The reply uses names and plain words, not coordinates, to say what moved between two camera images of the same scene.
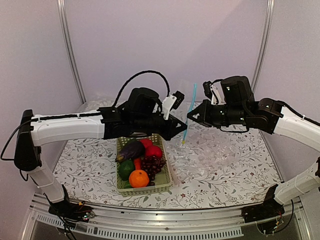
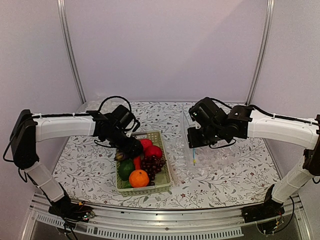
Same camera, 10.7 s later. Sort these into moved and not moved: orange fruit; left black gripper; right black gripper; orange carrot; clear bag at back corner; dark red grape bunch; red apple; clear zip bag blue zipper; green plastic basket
Moved: right black gripper; left black gripper; clear zip bag blue zipper
Not moved: dark red grape bunch; orange fruit; red apple; green plastic basket; clear bag at back corner; orange carrot
